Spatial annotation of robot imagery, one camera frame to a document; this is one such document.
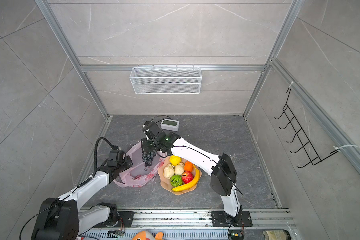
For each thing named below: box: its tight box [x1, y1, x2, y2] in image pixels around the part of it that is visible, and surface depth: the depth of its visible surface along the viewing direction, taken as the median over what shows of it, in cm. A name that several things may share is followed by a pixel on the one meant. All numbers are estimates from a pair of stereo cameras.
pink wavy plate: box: [158, 156, 202, 196], surface depth 83 cm
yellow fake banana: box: [171, 164, 200, 192], surface depth 80 cm
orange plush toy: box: [132, 230, 164, 240], surface depth 65 cm
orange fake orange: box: [184, 161, 194, 172], surface depth 87 cm
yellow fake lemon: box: [169, 155, 182, 167], surface depth 87 cm
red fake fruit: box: [181, 170, 194, 184], surface depth 82 cm
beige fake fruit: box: [163, 163, 175, 179], surface depth 84 cm
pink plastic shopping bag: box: [113, 141, 167, 188], surface depth 84 cm
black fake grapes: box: [142, 151, 157, 167], surface depth 82 cm
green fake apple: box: [170, 174, 183, 188], surface depth 81 cm
